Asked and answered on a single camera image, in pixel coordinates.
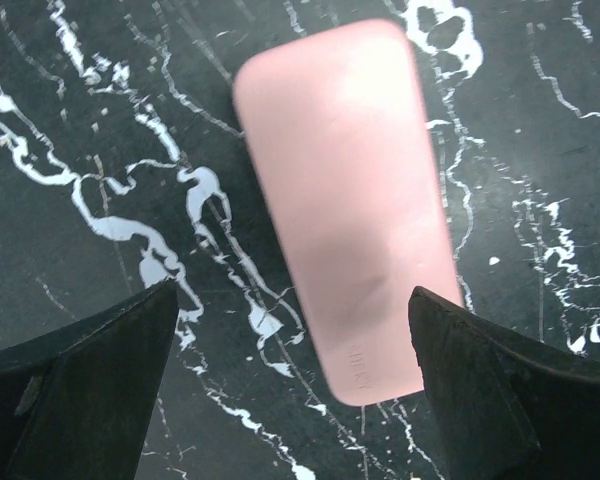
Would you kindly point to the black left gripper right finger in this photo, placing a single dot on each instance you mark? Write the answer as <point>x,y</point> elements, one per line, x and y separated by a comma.
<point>506,406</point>

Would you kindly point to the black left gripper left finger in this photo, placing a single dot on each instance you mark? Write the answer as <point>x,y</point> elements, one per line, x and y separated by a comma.
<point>76,403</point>

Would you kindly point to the pink glasses case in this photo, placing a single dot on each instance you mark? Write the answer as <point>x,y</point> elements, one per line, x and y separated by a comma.
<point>335,127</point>

